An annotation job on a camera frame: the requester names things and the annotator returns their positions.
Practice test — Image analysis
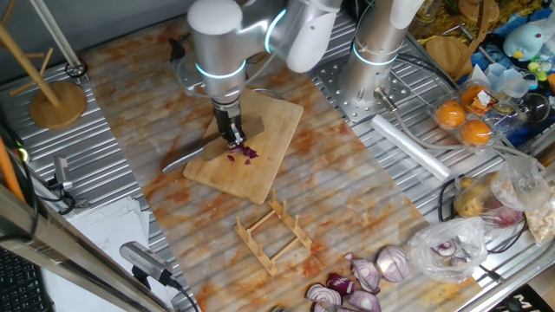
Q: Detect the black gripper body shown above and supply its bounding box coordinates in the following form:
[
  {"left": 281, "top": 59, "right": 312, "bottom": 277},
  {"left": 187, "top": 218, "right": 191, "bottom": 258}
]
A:
[{"left": 211, "top": 97, "right": 243, "bottom": 136}]

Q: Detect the steel kitchen knife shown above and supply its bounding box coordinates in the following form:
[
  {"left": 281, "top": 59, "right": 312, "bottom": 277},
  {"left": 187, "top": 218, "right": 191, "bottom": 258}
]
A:
[{"left": 161, "top": 115, "right": 265, "bottom": 175}]

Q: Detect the wooden peg rack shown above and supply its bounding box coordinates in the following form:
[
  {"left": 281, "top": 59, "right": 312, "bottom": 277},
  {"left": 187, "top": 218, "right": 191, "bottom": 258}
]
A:
[{"left": 233, "top": 188, "right": 313, "bottom": 277}]

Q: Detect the plastic bag with onions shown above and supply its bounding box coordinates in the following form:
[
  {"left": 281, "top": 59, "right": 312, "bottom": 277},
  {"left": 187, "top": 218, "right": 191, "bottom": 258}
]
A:
[{"left": 407, "top": 216, "right": 489, "bottom": 283}]

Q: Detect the bamboo cutting board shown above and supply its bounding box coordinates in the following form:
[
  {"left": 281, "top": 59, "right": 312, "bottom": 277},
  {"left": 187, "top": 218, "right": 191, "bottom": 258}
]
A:
[{"left": 182, "top": 88, "right": 304, "bottom": 205}]

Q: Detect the marble pattern table mat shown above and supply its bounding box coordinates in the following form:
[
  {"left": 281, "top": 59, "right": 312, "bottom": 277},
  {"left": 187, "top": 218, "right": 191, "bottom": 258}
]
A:
[{"left": 80, "top": 12, "right": 482, "bottom": 312}]

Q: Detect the stack of white papers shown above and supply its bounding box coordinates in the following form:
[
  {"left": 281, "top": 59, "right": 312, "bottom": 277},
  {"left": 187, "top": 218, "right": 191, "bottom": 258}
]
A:
[{"left": 41, "top": 197, "right": 174, "bottom": 312}]

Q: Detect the wooden mug tree stand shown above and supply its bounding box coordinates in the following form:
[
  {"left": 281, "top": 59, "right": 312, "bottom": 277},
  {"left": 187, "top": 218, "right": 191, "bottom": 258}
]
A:
[{"left": 0, "top": 0, "right": 88, "bottom": 130}]

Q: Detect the white plastic wrap roll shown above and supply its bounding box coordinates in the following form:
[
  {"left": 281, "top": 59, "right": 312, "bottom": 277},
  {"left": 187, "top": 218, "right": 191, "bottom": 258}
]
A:
[{"left": 369, "top": 114, "right": 453, "bottom": 182}]

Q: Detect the black metal clamp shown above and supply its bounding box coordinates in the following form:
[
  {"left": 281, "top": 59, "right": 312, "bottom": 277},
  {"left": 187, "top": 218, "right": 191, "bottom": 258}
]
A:
[{"left": 46, "top": 154, "right": 90, "bottom": 216}]

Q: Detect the dark purple onion piece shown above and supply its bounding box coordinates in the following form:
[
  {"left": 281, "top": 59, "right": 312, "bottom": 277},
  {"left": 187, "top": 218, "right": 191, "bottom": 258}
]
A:
[{"left": 325, "top": 272, "right": 356, "bottom": 296}]

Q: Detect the striped onion wedge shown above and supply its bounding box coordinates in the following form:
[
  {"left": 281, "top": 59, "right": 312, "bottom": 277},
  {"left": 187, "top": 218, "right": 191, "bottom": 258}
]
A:
[
  {"left": 312, "top": 301, "right": 348, "bottom": 312},
  {"left": 305, "top": 283, "right": 343, "bottom": 307}
]

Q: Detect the pale purple onion wedge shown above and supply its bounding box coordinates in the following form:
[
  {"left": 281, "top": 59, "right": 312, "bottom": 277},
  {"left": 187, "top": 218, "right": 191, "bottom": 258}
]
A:
[
  {"left": 345, "top": 253, "right": 382, "bottom": 295},
  {"left": 346, "top": 289, "right": 382, "bottom": 312}
]

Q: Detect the big peeled onion half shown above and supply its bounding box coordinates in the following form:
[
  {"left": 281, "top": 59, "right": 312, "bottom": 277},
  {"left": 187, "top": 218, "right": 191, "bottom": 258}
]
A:
[{"left": 375, "top": 245, "right": 411, "bottom": 283}]

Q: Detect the wooden stand with disc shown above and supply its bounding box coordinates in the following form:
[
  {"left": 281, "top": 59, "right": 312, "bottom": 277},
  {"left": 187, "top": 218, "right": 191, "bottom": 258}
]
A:
[{"left": 424, "top": 0, "right": 500, "bottom": 82}]

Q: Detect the orange pole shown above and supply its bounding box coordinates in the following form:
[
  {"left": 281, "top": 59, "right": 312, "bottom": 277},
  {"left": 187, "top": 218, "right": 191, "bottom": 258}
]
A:
[{"left": 0, "top": 136, "right": 26, "bottom": 205}]

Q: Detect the orange fruit with label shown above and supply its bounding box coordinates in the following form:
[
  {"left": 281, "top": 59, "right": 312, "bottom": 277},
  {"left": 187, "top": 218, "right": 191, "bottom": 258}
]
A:
[{"left": 460, "top": 84, "right": 491, "bottom": 109}]

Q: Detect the plastic bag with potatoes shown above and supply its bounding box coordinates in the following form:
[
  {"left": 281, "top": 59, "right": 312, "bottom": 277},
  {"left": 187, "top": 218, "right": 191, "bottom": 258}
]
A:
[{"left": 453, "top": 155, "right": 552, "bottom": 229}]

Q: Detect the black keyboard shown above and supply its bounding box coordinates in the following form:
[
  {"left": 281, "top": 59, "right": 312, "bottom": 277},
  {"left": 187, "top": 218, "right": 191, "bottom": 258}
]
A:
[{"left": 0, "top": 246, "right": 56, "bottom": 312}]

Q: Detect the clear measuring cup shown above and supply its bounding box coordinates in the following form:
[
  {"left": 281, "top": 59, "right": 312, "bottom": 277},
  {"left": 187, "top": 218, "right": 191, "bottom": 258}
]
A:
[{"left": 484, "top": 62, "right": 539, "bottom": 99}]

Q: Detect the glass bowl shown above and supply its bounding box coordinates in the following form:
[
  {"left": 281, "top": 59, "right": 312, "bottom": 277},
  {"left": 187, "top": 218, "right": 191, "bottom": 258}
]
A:
[{"left": 515, "top": 92, "right": 552, "bottom": 124}]

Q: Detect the blue plush toy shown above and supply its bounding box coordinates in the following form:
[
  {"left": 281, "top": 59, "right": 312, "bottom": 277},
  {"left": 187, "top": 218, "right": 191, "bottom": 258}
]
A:
[{"left": 502, "top": 22, "right": 546, "bottom": 62}]

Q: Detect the green yellow toy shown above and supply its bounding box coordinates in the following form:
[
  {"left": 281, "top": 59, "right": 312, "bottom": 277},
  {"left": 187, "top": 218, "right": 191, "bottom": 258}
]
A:
[{"left": 526, "top": 60, "right": 550, "bottom": 82}]

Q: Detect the plastic bag with garlic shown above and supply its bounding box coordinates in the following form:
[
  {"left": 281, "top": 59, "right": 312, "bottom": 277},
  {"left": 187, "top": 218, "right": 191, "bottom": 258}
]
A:
[{"left": 524, "top": 185, "right": 555, "bottom": 246}]

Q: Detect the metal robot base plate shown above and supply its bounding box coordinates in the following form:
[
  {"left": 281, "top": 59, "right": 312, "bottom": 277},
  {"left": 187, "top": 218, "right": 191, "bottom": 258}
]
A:
[{"left": 315, "top": 54, "right": 413, "bottom": 124}]

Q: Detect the grey robot cable hose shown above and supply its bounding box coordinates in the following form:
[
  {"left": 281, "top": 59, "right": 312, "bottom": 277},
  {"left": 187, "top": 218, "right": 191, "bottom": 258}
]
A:
[{"left": 373, "top": 86, "right": 547, "bottom": 170}]

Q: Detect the silver camera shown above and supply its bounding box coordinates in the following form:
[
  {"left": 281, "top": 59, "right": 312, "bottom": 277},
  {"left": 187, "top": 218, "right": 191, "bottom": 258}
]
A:
[{"left": 119, "top": 241, "right": 174, "bottom": 287}]

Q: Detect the black camera cable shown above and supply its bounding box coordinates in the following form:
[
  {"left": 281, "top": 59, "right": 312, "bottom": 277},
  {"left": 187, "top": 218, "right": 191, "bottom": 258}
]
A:
[{"left": 166, "top": 276, "right": 200, "bottom": 312}]

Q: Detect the white rod with black ring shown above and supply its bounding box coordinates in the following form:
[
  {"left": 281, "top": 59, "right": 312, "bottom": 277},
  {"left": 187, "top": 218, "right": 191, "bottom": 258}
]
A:
[{"left": 28, "top": 0, "right": 90, "bottom": 80}]

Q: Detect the aluminium frame beam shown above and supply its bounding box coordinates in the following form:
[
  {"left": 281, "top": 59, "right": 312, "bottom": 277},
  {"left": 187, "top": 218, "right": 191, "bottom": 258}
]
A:
[{"left": 0, "top": 184, "right": 174, "bottom": 312}]

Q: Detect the thin black cable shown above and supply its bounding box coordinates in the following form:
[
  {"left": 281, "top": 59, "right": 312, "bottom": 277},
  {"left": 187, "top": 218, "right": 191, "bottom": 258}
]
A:
[{"left": 437, "top": 175, "right": 528, "bottom": 255}]

